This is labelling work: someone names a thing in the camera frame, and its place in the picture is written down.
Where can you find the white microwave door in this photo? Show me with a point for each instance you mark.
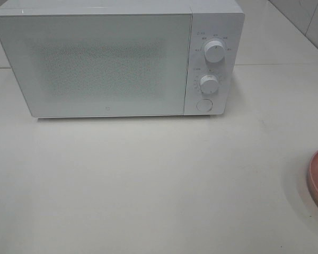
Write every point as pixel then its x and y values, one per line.
pixel 87 66

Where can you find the round white door button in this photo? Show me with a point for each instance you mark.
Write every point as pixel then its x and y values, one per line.
pixel 204 105

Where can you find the upper white microwave knob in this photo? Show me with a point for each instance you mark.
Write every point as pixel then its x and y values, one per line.
pixel 214 51

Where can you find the white microwave oven body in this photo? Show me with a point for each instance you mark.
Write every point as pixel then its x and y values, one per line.
pixel 210 20

